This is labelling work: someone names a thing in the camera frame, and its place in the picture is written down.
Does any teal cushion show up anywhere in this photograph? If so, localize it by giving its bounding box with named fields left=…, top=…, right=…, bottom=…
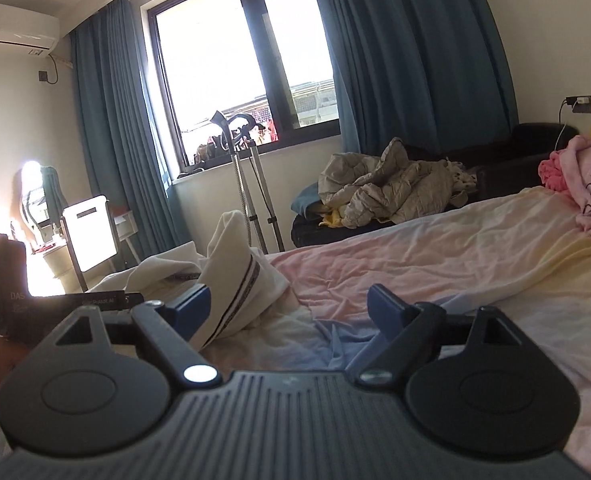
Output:
left=292, top=182, right=329, bottom=217

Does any blue curtain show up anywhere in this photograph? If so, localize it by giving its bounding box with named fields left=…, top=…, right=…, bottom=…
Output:
left=303, top=0, right=520, bottom=156
left=69, top=0, right=188, bottom=267

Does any white air conditioner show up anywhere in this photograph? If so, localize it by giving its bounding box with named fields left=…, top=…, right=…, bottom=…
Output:
left=0, top=0, right=61, bottom=57

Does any white vanity table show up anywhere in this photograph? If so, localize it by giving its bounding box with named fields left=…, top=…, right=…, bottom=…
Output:
left=22, top=240, right=78, bottom=297

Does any bright pink knit cloth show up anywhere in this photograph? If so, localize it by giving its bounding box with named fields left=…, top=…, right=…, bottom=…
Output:
left=538, top=152, right=576, bottom=192

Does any white charging cable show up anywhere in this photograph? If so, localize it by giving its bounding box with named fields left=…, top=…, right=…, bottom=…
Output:
left=554, top=105, right=570, bottom=152

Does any white chair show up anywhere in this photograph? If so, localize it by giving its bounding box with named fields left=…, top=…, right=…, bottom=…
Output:
left=59, top=194, right=120, bottom=293

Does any white hoodie with striped trim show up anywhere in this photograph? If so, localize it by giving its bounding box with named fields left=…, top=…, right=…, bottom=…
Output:
left=88, top=209, right=302, bottom=353

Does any beige crumpled quilt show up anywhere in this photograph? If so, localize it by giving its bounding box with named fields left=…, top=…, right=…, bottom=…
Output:
left=318, top=137, right=479, bottom=228

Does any dark framed window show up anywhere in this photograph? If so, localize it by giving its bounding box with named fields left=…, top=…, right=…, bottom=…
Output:
left=146, top=0, right=342, bottom=175

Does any garment steamer stand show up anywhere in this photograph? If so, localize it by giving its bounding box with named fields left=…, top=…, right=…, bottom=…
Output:
left=209, top=109, right=286, bottom=257

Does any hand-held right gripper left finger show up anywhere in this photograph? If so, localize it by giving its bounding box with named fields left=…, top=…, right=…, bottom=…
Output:
left=40, top=284, right=222, bottom=390

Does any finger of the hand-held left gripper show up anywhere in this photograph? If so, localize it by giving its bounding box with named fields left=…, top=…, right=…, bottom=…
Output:
left=60, top=289, right=146, bottom=312

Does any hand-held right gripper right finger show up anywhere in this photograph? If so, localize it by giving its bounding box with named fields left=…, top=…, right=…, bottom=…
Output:
left=358, top=284, right=537, bottom=389

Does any dark bag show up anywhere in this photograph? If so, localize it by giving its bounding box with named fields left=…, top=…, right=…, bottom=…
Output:
left=194, top=141, right=228, bottom=165

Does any vanity mirror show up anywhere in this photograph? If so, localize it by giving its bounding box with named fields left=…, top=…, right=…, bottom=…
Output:
left=16, top=160, right=65, bottom=247

